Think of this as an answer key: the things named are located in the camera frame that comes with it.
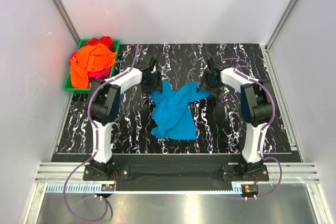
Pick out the orange t shirt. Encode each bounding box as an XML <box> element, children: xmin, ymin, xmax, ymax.
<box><xmin>70</xmin><ymin>43</ymin><xmax>117</xmax><ymax>89</ymax></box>

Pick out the blue t shirt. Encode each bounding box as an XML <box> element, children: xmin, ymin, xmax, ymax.
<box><xmin>150</xmin><ymin>81</ymin><xmax>210</xmax><ymax>141</ymax></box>

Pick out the white slotted cable duct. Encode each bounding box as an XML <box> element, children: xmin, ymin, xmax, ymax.
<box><xmin>47</xmin><ymin>183</ymin><xmax>242</xmax><ymax>195</ymax></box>

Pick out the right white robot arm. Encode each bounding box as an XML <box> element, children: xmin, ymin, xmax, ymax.
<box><xmin>198</xmin><ymin>57</ymin><xmax>276</xmax><ymax>180</ymax></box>

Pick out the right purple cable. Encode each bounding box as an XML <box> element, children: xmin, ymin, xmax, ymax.
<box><xmin>222</xmin><ymin>57</ymin><xmax>283</xmax><ymax>200</ymax></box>

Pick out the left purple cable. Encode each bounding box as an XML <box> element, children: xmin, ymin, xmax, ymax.
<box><xmin>62</xmin><ymin>44</ymin><xmax>141</xmax><ymax>221</ymax></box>

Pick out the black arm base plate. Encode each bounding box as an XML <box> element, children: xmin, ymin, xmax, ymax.
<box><xmin>83</xmin><ymin>154</ymin><xmax>269</xmax><ymax>182</ymax></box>

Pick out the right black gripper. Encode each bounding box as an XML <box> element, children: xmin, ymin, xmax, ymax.
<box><xmin>196</xmin><ymin>70</ymin><xmax>224</xmax><ymax>100</ymax></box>

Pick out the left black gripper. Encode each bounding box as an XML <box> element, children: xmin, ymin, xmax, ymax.
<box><xmin>142</xmin><ymin>71</ymin><xmax>162</xmax><ymax>95</ymax></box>

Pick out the purple cable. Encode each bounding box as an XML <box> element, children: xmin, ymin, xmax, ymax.
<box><xmin>222</xmin><ymin>57</ymin><xmax>283</xmax><ymax>200</ymax></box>
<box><xmin>62</xmin><ymin>44</ymin><xmax>141</xmax><ymax>221</ymax></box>

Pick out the pink t shirt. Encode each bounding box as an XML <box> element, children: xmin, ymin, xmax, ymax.
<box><xmin>69</xmin><ymin>55</ymin><xmax>111</xmax><ymax>80</ymax></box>

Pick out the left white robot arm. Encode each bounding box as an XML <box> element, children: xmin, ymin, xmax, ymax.
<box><xmin>86</xmin><ymin>55</ymin><xmax>163</xmax><ymax>180</ymax></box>

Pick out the red t shirt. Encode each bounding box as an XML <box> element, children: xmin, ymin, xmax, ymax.
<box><xmin>84</xmin><ymin>36</ymin><xmax>114</xmax><ymax>49</ymax></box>

